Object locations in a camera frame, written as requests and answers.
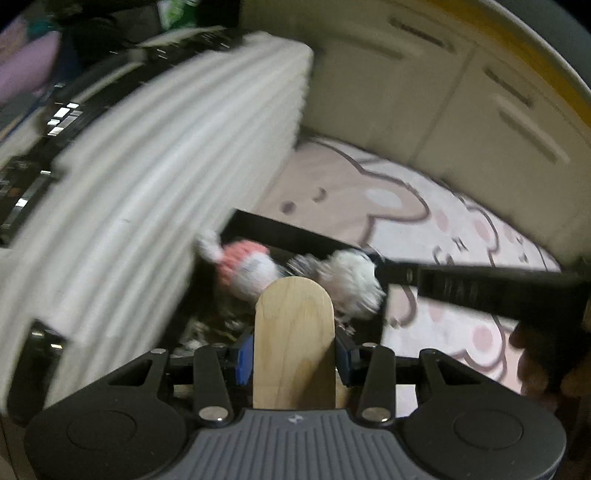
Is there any grey countertop with wooden edge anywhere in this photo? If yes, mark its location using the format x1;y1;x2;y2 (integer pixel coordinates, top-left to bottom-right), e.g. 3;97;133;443
438;0;591;125

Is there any metal cabinet handle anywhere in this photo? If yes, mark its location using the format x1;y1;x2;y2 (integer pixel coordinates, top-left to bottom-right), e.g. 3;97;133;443
389;17;457;52
484;68;537;108

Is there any white ribbed suitcase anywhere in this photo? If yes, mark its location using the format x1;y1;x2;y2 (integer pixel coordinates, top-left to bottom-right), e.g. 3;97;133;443
0;30;315;416

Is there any black rectangular box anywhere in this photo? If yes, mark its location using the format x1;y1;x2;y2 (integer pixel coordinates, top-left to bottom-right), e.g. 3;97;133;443
171;209;393;367

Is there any white yarn pompom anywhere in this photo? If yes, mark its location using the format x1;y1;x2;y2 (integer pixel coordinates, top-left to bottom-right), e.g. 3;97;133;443
318;249;387;320

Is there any wooden block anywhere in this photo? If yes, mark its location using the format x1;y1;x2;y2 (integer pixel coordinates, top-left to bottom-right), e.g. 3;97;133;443
253;277;350;411

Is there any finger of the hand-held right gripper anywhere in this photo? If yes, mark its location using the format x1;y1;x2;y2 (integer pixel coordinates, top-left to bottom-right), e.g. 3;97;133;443
367;251;419;289

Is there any cream cabinet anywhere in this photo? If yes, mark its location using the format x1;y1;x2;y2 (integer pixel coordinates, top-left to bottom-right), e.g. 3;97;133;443
240;0;591;273

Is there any purple quilt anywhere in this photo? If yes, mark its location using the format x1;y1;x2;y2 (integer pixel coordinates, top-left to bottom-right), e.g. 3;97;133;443
0;21;63;104

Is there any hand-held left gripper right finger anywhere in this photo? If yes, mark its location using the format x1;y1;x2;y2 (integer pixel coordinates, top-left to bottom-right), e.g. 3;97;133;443
336;331;488;424

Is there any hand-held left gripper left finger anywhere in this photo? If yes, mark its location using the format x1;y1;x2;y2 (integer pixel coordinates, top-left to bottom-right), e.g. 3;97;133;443
105;335;254;425

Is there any person's right hand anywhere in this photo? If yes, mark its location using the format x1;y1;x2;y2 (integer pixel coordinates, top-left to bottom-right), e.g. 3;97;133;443
510;318;591;402

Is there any green and white box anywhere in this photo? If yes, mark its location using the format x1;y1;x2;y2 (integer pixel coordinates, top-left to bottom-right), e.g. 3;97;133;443
157;0;204;31

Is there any pink crochet doll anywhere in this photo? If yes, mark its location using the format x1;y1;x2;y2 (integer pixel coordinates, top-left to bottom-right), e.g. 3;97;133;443
196;231;284;299

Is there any grey rope tassel knot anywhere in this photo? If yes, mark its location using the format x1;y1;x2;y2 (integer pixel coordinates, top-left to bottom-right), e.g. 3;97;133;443
286;253;326;280

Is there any cream cabinet door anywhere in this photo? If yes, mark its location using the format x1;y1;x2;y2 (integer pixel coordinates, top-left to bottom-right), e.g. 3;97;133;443
305;0;476;158
416;46;591;273

